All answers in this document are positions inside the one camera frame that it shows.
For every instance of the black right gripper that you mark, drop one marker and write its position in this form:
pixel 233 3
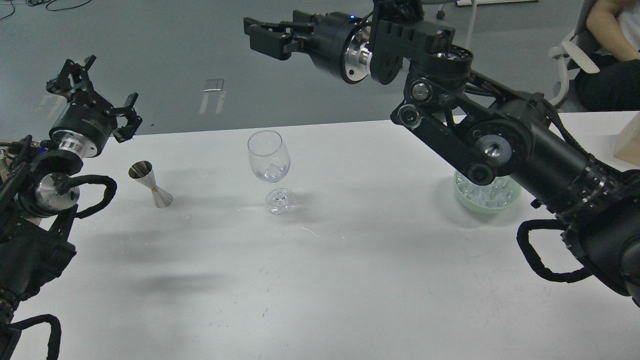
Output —
pixel 337 43

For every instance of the seated person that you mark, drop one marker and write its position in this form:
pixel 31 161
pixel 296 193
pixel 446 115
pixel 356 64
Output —
pixel 614 24

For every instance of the green bowl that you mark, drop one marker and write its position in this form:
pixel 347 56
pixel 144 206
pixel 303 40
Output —
pixel 481 210

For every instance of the wooden block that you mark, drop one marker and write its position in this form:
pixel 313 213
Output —
pixel 627 142

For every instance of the steel double jigger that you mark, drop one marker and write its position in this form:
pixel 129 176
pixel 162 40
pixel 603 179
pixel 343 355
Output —
pixel 143 173

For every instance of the clear wine glass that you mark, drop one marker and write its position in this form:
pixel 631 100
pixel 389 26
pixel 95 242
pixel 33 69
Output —
pixel 270 162

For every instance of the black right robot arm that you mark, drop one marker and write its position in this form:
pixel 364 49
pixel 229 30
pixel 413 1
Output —
pixel 483 129

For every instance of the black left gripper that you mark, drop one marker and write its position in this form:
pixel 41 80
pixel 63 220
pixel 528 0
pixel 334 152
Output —
pixel 86 117

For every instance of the white rolling chair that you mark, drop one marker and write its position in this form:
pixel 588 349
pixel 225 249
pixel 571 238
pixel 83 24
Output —
pixel 471 21

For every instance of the clear ice cubes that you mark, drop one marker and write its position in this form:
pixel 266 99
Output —
pixel 498 194

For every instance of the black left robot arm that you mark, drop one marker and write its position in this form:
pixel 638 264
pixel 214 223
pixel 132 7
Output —
pixel 43 193

